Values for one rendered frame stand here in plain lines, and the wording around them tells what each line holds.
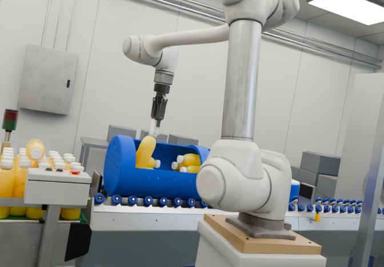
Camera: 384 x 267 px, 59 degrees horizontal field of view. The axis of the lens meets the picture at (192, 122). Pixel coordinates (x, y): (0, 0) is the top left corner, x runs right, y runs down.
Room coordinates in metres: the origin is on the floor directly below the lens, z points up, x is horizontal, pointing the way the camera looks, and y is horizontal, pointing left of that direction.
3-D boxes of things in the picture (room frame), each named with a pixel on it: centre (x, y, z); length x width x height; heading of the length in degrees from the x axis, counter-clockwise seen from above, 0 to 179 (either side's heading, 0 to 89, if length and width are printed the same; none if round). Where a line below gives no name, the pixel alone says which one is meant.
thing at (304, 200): (2.16, -0.80, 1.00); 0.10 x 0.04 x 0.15; 28
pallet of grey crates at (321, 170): (5.01, -2.13, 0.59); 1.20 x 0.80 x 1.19; 22
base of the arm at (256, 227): (1.18, -0.31, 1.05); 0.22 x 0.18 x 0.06; 114
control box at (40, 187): (1.18, 0.43, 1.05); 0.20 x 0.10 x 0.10; 118
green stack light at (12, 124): (1.67, 0.89, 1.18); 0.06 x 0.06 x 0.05
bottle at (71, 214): (1.33, 0.41, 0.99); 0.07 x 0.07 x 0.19
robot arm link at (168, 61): (1.58, 0.18, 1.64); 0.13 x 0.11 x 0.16; 137
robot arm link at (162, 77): (1.59, 0.17, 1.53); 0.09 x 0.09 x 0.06
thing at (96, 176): (1.54, 0.38, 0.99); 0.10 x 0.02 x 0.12; 28
